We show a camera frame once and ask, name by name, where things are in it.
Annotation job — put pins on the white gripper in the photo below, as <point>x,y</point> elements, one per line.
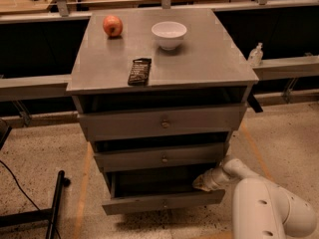
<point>211,179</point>

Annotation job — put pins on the grey bottom drawer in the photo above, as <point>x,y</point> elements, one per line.
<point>157,189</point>

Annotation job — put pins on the grey drawer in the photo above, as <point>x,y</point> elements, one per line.
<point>161,122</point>
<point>145,158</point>
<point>157,189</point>

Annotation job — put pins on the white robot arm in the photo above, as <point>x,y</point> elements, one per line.
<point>261,209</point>

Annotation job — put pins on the grey middle drawer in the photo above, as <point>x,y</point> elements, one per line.
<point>145,158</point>

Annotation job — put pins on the grey top drawer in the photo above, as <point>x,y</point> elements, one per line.
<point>161,122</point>

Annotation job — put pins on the grey wooden drawer cabinet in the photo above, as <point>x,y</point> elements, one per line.
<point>206,69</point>

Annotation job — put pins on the clear sanitizer bottle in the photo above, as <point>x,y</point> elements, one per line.
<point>255,56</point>

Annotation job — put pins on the white bowl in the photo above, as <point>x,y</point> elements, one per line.
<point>168,34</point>

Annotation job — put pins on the red apple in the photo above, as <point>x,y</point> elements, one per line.
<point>113,26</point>

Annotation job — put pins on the grey metal railing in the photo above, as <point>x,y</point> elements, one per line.
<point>45,87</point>

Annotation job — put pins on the black metal stand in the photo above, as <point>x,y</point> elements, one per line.
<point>49,214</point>

